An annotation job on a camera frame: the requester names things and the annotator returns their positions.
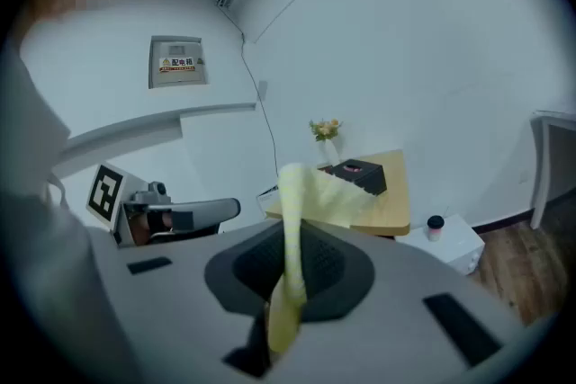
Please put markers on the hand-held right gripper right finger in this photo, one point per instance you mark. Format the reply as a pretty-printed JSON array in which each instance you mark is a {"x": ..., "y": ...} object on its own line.
[{"x": 405, "y": 306}]

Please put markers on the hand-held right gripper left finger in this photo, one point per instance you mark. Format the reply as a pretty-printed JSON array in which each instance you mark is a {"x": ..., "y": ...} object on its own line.
[{"x": 180, "y": 306}]

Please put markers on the pale yellow cloth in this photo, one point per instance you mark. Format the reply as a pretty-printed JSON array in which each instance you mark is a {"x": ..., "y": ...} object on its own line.
[{"x": 337, "y": 198}]

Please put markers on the peach and yellow flower bouquet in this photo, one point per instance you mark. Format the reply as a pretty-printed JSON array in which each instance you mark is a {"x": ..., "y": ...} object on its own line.
[{"x": 325, "y": 129}]

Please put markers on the black tissue box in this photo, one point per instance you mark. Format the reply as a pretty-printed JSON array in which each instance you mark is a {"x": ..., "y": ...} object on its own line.
[{"x": 364, "y": 177}]

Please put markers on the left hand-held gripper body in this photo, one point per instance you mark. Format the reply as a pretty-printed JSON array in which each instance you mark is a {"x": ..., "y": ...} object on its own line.
[{"x": 105, "y": 198}]

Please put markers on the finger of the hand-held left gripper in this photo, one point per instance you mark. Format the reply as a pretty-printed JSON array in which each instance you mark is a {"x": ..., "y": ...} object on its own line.
[{"x": 211, "y": 211}]

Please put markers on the white wiring box cover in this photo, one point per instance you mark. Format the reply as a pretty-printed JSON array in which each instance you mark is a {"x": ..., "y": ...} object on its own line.
[{"x": 267, "y": 200}]

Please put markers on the white textured vase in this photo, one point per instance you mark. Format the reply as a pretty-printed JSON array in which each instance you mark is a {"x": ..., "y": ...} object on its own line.
[{"x": 330, "y": 153}]

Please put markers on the cup with black lid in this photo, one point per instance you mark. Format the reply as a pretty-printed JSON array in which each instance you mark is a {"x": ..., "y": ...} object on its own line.
[{"x": 435, "y": 229}]

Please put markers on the grey electrical panel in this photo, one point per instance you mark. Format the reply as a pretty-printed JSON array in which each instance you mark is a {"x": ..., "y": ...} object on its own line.
[{"x": 177, "y": 63}]

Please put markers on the maroon book with gold print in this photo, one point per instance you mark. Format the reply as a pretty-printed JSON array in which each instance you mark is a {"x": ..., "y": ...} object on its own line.
[{"x": 325, "y": 167}]

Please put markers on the white floor box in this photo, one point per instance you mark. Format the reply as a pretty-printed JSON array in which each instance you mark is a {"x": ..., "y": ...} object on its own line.
[{"x": 454, "y": 247}]

